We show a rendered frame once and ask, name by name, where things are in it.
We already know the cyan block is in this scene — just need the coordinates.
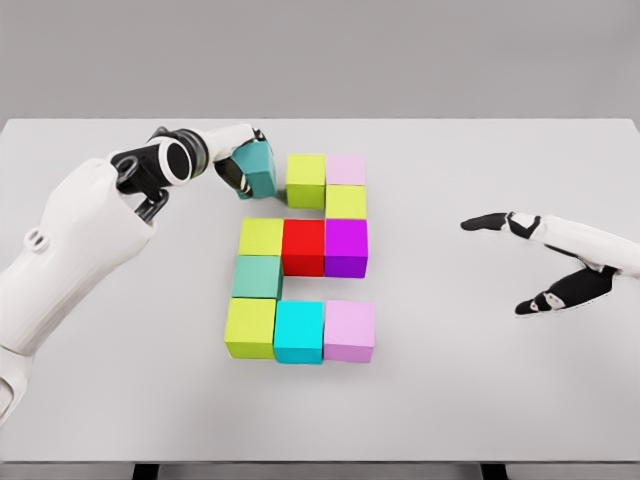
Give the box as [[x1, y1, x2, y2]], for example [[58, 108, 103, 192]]
[[272, 299, 327, 366]]

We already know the red block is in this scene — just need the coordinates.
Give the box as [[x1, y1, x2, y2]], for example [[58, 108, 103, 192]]
[[280, 218, 328, 278]]

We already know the sea green block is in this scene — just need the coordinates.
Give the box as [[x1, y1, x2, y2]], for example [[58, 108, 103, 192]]
[[230, 254, 285, 302]]

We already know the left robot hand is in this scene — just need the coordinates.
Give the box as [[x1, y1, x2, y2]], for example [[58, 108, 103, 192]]
[[206, 124, 268, 201]]

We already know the dark teal block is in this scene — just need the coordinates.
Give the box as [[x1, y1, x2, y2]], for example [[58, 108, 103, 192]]
[[230, 139, 280, 201]]

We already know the purple block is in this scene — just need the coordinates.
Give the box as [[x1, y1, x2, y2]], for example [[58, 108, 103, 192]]
[[323, 218, 370, 280]]

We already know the light pink block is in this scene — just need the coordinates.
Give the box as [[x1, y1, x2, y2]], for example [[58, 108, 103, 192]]
[[322, 300, 377, 365], [325, 153, 367, 188]]

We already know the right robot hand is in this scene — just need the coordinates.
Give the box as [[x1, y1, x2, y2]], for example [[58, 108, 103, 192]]
[[459, 211, 640, 318]]

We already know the yellow-green block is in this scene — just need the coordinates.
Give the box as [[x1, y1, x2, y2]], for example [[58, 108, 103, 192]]
[[237, 217, 286, 258], [285, 153, 328, 210], [324, 184, 369, 222], [223, 296, 279, 362]]

